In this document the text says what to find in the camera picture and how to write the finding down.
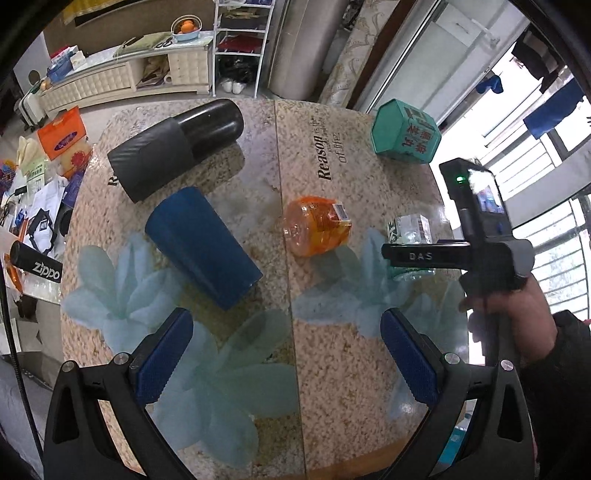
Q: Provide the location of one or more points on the orange paper bag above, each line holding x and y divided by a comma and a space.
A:
61, 133

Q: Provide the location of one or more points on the blue hanging garment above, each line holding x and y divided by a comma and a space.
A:
559, 106

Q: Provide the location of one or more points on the fruit bowl with oranges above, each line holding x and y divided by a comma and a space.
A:
186, 28

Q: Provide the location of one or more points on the clear cut plastic bottle cup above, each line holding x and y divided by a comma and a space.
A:
409, 230

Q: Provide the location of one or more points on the white suitcase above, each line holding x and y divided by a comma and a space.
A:
31, 111

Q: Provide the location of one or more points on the dark blue tumbler cup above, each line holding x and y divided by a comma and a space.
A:
188, 232

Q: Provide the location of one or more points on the dark sleeve forearm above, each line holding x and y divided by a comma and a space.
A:
557, 392

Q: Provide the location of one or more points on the white tv cabinet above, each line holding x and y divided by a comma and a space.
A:
105, 77

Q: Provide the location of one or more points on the black das left gripper right finger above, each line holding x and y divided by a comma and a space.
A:
444, 255

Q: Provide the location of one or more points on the right hand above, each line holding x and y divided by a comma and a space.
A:
533, 326

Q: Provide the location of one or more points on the orange plastic jar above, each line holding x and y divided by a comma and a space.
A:
315, 225

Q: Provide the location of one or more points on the black zippo box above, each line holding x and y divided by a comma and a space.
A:
31, 261

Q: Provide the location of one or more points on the black thermos flask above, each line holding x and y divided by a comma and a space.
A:
154, 157

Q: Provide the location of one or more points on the green hexagonal box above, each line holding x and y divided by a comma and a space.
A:
403, 132

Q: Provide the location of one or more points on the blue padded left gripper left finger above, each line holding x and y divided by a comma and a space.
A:
77, 442

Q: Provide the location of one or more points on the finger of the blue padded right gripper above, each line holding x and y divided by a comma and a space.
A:
498, 443

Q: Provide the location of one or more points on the white metal shelf rack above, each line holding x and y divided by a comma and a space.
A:
241, 31

